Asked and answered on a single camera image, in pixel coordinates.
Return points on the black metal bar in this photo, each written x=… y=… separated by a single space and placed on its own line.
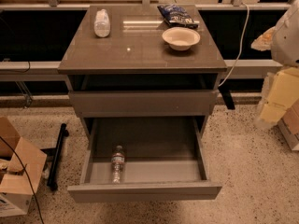
x=52 y=184

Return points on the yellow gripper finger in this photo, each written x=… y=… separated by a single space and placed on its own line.
x=280 y=91

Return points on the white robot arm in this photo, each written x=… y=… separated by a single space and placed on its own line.
x=282 y=39

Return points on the open cardboard box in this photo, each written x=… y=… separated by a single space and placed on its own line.
x=22 y=164

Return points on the open grey middle drawer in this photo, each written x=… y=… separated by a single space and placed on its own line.
x=164 y=161

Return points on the blue chip bag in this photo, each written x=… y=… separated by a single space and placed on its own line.
x=176 y=16

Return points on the clear plastic water bottle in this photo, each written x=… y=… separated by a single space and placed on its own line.
x=117 y=162

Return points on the grey drawer cabinet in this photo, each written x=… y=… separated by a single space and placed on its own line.
x=134 y=57

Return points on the white paper bowl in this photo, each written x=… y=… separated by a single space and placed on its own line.
x=180 y=39

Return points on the closed grey top drawer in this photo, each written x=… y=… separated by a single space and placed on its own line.
x=96 y=104

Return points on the white plastic bottle on counter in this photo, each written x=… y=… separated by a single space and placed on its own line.
x=102 y=23

